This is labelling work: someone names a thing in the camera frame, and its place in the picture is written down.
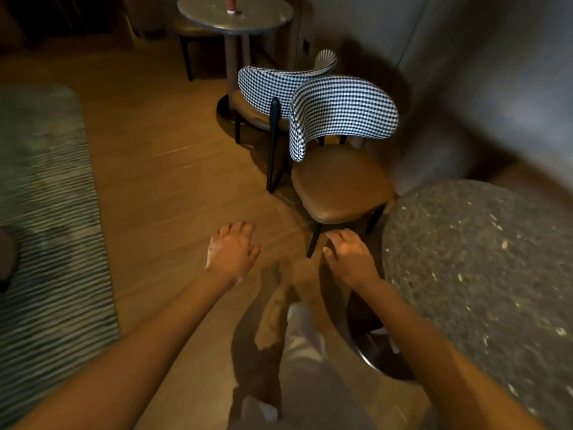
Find person's right hand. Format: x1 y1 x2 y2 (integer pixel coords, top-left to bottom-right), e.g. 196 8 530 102
322 228 381 291

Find person's left hand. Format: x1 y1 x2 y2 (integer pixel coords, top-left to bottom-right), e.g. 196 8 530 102
205 220 261 287

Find person's left forearm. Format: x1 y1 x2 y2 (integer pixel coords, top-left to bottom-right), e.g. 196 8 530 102
13 272 233 430

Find person's right forearm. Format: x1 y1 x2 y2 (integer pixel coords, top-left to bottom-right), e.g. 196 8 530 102
353 277 547 430

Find person's white trousers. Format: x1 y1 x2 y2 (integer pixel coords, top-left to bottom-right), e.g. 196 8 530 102
228 302 377 430

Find houndstooth back dining chair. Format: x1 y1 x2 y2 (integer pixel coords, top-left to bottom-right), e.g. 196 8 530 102
230 50 339 194
288 75 399 259

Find grey stone round table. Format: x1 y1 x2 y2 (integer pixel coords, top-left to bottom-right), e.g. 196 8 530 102
320 179 573 430
177 0 295 124

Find striped blue-green rug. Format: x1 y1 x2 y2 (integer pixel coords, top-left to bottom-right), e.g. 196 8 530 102
0 83 121 430

